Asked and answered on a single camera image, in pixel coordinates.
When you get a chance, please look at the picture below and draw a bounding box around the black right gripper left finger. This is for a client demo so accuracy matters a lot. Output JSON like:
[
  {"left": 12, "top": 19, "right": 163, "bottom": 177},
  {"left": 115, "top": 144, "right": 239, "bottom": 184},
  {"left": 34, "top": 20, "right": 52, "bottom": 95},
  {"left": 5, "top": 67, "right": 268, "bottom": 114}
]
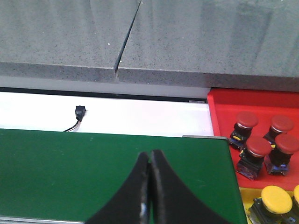
[{"left": 85, "top": 152, "right": 150, "bottom": 224}]

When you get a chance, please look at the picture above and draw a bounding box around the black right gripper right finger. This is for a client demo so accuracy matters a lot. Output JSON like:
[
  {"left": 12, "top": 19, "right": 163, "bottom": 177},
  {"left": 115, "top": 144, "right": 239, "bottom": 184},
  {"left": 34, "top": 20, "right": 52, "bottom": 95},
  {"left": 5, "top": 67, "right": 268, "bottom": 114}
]
[{"left": 150, "top": 149, "right": 229, "bottom": 224}]

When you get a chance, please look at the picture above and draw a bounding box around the yellow mushroom push button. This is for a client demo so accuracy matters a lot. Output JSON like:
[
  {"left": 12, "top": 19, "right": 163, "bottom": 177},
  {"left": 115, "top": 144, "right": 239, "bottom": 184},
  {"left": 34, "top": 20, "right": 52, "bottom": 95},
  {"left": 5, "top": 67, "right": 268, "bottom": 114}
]
[{"left": 248, "top": 185, "right": 293, "bottom": 224}]

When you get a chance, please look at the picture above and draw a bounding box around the red mushroom push button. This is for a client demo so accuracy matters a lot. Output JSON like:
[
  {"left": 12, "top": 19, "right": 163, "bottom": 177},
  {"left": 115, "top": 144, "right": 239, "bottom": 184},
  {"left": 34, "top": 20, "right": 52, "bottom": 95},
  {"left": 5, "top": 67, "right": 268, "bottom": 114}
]
[{"left": 228, "top": 111, "right": 258, "bottom": 151}]

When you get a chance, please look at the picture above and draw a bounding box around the green conveyor belt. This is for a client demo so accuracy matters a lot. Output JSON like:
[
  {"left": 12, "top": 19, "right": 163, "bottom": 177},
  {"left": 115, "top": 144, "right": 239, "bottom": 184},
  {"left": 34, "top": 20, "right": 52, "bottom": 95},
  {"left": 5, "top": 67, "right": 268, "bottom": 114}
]
[{"left": 0, "top": 129, "right": 247, "bottom": 224}]

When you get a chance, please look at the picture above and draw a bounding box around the yellow plastic tray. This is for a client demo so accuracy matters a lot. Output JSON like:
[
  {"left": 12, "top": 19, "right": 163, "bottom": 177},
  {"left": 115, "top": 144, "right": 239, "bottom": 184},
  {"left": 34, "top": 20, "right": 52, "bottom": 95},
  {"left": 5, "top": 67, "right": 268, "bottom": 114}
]
[{"left": 239, "top": 186, "right": 299, "bottom": 224}]

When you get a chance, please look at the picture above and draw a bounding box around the red plastic tray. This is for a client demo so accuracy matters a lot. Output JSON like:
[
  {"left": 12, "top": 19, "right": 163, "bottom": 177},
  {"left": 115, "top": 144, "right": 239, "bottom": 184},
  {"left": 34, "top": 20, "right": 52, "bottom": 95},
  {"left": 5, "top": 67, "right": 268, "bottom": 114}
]
[{"left": 207, "top": 89, "right": 299, "bottom": 191}]

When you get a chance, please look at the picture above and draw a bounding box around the grey stone slab right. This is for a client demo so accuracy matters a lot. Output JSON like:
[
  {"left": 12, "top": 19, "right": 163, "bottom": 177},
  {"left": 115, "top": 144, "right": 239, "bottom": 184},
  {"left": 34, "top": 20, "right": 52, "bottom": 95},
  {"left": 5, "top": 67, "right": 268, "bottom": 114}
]
[{"left": 118, "top": 0, "right": 299, "bottom": 91}]

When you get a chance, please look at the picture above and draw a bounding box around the grey stone slab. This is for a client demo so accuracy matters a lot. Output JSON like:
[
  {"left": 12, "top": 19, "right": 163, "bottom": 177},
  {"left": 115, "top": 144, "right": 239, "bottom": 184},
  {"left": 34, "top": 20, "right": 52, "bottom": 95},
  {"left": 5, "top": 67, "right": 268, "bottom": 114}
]
[
  {"left": 118, "top": 0, "right": 299, "bottom": 91},
  {"left": 0, "top": 0, "right": 140, "bottom": 83}
]

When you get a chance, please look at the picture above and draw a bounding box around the grey stone slab left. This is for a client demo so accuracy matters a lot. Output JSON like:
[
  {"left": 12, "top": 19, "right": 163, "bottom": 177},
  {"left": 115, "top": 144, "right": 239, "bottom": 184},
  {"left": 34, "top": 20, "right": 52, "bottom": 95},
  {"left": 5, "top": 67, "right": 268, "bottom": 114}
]
[{"left": 0, "top": 0, "right": 140, "bottom": 83}]

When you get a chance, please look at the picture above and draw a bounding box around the small black sensor with cable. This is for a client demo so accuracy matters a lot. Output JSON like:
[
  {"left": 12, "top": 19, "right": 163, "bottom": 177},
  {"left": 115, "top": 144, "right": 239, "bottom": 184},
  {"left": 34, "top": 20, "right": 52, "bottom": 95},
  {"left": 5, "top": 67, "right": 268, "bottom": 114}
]
[{"left": 64, "top": 105, "right": 86, "bottom": 132}]

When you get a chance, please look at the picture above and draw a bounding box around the aluminium conveyor frame rail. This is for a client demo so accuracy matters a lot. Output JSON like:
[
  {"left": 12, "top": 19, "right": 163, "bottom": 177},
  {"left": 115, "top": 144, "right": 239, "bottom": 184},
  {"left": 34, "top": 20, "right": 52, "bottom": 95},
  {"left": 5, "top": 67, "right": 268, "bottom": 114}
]
[{"left": 0, "top": 130, "right": 226, "bottom": 224}]

